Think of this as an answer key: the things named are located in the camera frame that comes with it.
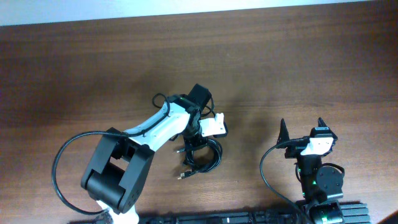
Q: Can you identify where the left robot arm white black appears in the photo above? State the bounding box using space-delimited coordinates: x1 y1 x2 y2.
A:
81 84 211 223

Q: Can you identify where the thin black usb cable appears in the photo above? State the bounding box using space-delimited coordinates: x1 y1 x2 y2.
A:
174 146 200 180

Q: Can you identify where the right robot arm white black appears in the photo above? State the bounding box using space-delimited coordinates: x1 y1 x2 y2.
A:
277 118 345 224

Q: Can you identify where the thick black cable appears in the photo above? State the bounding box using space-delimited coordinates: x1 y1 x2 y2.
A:
182 138 223 175

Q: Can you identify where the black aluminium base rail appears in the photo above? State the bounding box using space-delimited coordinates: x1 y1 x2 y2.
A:
68 202 371 224

